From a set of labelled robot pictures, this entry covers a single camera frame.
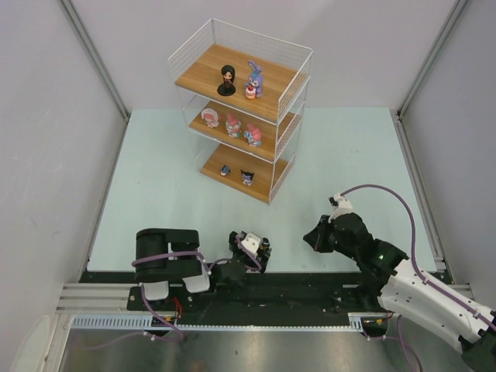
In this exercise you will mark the black eared purple figurine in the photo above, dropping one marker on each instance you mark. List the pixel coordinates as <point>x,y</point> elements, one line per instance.
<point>247,177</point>

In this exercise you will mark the white pink round figurine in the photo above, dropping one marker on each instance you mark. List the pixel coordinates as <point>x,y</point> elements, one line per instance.
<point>210,117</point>

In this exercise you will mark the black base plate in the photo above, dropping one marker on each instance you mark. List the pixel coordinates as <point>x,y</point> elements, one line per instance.
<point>274,300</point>

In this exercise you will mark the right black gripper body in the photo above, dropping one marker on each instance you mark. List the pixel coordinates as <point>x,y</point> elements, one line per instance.
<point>322,237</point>

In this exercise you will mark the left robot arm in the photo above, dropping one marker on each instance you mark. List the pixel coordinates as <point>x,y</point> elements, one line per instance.
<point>172,256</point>

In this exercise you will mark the pink bunny blue bow figurine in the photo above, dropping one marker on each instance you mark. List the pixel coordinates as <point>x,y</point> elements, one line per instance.
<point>253,135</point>

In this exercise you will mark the purple rabbit figurine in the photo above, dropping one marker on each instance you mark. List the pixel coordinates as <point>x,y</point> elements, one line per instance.
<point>254,85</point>

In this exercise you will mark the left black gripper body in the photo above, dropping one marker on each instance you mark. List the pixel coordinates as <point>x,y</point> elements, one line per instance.
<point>262,252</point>

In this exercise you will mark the white wire three-tier shelf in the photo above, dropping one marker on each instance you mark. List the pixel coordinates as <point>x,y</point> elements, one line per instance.
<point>287,67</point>

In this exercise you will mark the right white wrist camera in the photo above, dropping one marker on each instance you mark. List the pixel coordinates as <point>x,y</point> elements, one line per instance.
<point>341,205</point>

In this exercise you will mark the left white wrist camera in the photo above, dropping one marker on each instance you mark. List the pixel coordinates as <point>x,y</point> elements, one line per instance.
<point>250,242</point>

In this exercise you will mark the aluminium frame rail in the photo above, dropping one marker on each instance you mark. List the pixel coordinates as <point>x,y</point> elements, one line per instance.
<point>94,298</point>

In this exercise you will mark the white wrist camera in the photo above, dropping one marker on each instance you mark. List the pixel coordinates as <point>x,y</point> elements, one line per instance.
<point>341,205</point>
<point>250,242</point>

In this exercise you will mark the black duck figurine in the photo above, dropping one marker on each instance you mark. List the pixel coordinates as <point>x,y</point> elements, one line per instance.
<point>227,87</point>
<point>265,244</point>

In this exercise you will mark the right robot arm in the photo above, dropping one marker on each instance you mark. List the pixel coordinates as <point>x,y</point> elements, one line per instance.
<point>389,276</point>

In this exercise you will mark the small blue lying figurine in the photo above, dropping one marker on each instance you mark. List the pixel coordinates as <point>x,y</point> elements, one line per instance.
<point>225,170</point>

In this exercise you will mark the pink bunny flower crown figurine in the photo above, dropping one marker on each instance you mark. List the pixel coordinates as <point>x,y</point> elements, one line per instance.
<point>233,126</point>

